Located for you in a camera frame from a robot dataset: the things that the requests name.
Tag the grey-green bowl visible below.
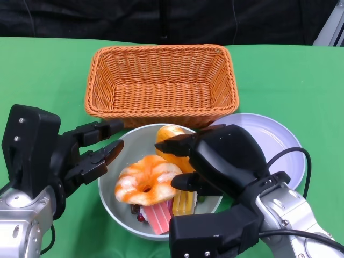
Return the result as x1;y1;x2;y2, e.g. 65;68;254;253
97;123;224;241

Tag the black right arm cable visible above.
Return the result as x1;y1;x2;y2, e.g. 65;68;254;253
264;147;312;198

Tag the lavender plate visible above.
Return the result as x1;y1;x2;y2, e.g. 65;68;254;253
212;112;307;191

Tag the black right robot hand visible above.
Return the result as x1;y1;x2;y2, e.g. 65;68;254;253
154;124;272;206

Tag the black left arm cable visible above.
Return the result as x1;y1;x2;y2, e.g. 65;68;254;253
40;225;56;255

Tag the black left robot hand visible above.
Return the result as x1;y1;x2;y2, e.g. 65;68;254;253
49;120;125;220

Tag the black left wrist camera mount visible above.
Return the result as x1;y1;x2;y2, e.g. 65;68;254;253
1;104;62;199

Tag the pink layered cake slice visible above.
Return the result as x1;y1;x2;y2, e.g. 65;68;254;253
138;201;174;236

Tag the black curtain backdrop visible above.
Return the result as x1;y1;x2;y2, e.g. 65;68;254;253
0;0;336;47

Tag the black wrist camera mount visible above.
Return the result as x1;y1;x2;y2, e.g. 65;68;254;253
168;171;291;258
1;104;62;199

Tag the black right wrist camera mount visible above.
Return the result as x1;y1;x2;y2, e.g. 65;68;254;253
168;171;291;258

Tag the green tablecloth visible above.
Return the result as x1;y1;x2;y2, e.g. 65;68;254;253
0;37;344;258

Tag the yellow layered cake slice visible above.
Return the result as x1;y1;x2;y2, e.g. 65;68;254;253
171;190;205;217

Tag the aluminium frame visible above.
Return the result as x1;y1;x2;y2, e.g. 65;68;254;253
313;0;344;47

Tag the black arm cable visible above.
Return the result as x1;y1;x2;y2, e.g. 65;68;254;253
40;225;56;255
264;147;312;198

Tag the orange wicker basket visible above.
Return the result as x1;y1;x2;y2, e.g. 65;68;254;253
84;44;240;129

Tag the orange glazed donut bread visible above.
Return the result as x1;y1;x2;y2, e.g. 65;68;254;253
114;155;183;207
155;124;197;174

